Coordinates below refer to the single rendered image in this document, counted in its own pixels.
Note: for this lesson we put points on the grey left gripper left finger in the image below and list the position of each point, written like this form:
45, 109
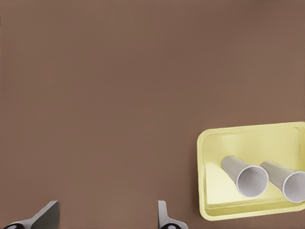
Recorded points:
46, 217

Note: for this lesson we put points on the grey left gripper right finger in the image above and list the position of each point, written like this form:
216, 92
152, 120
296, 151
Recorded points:
163, 214

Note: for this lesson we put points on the pale yellow tray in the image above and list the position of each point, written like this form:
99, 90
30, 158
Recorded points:
221, 148

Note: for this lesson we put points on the white IKEA cup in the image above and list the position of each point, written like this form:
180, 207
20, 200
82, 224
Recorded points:
289, 183
247, 177

